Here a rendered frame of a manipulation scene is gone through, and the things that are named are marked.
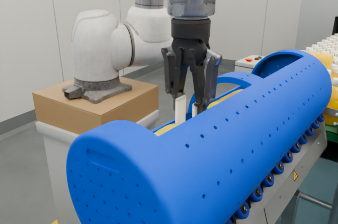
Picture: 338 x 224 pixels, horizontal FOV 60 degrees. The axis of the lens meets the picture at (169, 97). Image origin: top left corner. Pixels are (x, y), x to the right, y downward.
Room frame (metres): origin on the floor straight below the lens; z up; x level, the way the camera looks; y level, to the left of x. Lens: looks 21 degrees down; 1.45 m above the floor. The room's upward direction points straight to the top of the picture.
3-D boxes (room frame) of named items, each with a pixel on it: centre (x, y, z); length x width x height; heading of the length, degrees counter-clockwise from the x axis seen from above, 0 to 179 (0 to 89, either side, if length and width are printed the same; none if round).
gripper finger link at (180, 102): (0.59, -0.03, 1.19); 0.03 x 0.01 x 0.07; 140
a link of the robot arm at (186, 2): (0.57, -0.04, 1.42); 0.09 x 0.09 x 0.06
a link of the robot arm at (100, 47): (0.99, 0.24, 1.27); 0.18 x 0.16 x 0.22; 120
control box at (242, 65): (1.47, -0.43, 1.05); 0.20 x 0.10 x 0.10; 140
